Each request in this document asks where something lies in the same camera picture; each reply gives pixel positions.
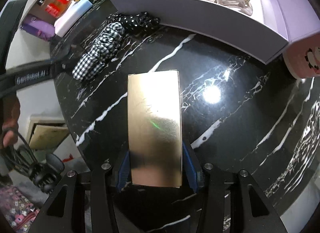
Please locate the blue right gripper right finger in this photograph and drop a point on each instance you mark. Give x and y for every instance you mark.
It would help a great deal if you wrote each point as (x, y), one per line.
(192, 167)

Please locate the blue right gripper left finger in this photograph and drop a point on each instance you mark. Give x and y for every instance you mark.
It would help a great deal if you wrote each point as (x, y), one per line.
(123, 170)

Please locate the gold rectangular box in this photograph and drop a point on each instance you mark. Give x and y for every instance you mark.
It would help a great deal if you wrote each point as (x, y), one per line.
(155, 128)

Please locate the person's left hand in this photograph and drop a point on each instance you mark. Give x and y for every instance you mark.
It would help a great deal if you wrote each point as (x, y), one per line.
(11, 113)

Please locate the checkered black white scrunchie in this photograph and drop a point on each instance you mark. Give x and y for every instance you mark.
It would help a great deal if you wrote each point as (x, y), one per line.
(104, 47)

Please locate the red label jar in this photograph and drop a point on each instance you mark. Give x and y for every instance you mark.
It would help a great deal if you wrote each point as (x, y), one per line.
(57, 7)

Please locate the white blue gradient box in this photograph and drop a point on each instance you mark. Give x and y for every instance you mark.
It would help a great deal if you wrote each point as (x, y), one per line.
(74, 12)

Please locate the black polka dot scrunchie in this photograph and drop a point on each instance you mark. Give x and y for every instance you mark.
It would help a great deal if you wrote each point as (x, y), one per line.
(134, 24)

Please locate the pink panda tube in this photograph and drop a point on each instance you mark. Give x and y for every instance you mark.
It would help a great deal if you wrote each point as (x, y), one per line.
(302, 57)

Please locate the lavender open gift box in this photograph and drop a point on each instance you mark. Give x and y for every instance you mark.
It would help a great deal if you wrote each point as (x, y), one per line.
(264, 35)

